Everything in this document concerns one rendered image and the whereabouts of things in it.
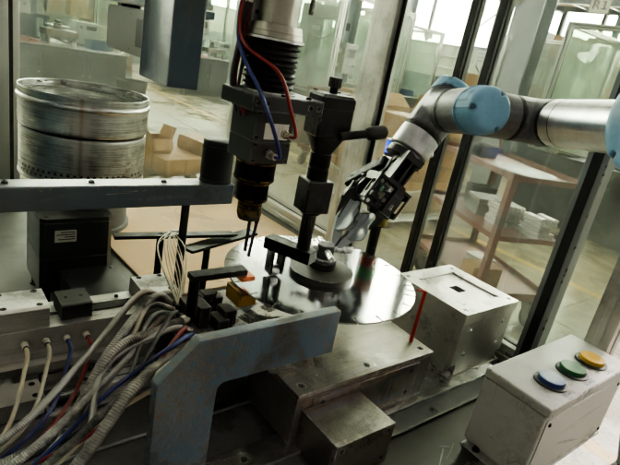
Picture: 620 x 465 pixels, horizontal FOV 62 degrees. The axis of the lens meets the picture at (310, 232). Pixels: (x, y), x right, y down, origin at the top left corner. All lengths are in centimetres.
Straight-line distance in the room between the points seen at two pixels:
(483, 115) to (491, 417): 47
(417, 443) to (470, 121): 52
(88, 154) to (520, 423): 104
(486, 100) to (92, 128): 86
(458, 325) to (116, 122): 88
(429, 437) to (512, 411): 15
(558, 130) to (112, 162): 96
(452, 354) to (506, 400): 21
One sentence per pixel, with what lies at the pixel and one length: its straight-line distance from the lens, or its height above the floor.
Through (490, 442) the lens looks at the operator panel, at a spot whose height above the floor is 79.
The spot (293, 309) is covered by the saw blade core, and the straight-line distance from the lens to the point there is 76.
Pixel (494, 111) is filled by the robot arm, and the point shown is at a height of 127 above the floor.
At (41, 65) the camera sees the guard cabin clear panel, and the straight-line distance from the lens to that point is 171.
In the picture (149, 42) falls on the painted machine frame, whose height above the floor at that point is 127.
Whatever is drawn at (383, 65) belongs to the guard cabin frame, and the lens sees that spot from 142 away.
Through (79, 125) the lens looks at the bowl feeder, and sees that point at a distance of 130.
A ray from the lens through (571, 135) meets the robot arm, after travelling 86.
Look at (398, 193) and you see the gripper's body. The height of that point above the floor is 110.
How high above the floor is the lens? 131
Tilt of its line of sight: 19 degrees down
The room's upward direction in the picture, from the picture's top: 11 degrees clockwise
